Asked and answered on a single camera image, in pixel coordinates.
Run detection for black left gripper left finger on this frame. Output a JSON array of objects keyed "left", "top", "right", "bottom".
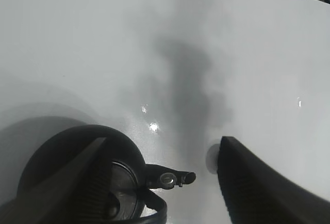
[{"left": 1, "top": 136, "right": 106, "bottom": 223}]

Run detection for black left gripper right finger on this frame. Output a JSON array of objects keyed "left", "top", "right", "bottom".
[{"left": 217, "top": 136, "right": 329, "bottom": 224}]

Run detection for black metal teapot kettle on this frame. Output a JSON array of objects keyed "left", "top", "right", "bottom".
[{"left": 17, "top": 124, "right": 196, "bottom": 223}]

